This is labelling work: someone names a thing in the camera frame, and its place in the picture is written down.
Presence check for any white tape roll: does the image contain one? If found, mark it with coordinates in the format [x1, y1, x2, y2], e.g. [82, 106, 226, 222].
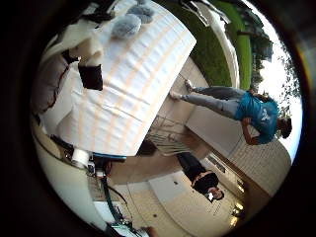
[70, 147, 92, 170]

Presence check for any metal stair railing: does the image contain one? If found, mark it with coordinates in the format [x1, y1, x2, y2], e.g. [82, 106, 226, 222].
[146, 115, 191, 156]

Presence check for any person in blue shirt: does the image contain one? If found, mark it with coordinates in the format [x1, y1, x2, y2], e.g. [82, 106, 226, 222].
[169, 78, 293, 146]

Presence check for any white striped tablecloth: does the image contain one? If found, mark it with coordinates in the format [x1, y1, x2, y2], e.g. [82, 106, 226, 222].
[42, 0, 198, 157]

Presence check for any person in black clothes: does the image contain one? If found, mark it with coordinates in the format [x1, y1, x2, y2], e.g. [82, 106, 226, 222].
[177, 151, 226, 202]

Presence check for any grey elephant plush toy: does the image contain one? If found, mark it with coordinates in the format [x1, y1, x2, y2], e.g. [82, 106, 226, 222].
[111, 3, 156, 40]

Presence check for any dark teal cable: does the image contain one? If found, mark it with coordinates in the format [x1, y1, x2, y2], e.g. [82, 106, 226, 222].
[98, 176, 132, 228]

